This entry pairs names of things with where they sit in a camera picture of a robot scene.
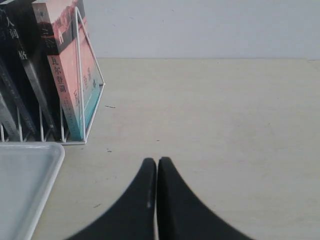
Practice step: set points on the dark blue book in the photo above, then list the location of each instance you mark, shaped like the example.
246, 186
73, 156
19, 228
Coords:
13, 56

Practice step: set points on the white plastic tray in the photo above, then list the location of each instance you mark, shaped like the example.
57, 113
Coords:
28, 171

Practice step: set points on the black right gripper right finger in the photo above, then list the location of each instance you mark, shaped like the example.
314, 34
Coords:
181, 215

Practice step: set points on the white wire book rack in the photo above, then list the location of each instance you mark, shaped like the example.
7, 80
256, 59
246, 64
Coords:
50, 80

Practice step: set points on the black book white characters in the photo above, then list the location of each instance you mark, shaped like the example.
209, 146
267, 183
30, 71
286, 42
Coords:
22, 27

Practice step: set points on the grey white spine book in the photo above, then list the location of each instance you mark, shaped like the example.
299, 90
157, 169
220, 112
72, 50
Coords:
9, 117

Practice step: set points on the pink and teal book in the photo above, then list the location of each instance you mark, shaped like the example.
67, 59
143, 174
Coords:
62, 25

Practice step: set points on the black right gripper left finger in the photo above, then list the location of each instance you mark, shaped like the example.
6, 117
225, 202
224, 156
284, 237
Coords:
132, 216

